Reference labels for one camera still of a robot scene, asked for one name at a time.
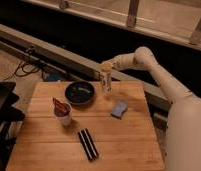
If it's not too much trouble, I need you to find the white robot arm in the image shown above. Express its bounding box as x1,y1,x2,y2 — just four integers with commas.
100,46,201,171

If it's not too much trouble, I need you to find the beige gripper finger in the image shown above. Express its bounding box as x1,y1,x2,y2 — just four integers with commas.
100,61,113,72

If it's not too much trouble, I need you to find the blue box on floor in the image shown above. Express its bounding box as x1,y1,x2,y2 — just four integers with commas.
42,73,59,82

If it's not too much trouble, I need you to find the black cable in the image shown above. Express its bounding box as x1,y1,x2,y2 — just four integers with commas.
3,60,45,82

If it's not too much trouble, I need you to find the white paper cup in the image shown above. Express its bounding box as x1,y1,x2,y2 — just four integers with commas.
53,103,71,126

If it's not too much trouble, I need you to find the black striped box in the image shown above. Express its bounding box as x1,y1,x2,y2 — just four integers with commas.
78,129,99,161

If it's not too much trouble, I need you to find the dark blue bowl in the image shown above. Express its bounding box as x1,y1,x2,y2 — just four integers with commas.
65,81,95,105

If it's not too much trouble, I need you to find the blue sponge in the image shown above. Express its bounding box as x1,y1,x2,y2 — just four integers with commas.
110,101,127,118

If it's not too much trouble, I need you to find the brown snack wrapper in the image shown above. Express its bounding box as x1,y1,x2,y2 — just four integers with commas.
53,98,70,117

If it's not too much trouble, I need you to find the black chair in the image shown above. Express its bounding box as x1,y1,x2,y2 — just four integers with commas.
0,82,25,171

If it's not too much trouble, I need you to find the white bottle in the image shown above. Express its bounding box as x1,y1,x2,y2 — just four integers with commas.
100,71,111,92

